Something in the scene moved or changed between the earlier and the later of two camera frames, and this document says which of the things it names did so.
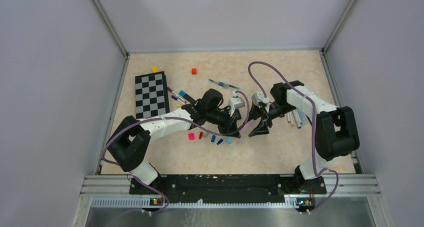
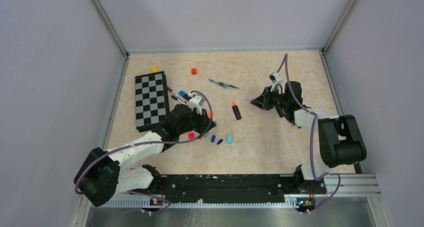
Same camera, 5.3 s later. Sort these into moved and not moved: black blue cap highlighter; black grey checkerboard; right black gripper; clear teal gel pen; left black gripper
Moved: left black gripper; right black gripper
Not moved: clear teal gel pen; black blue cap highlighter; black grey checkerboard
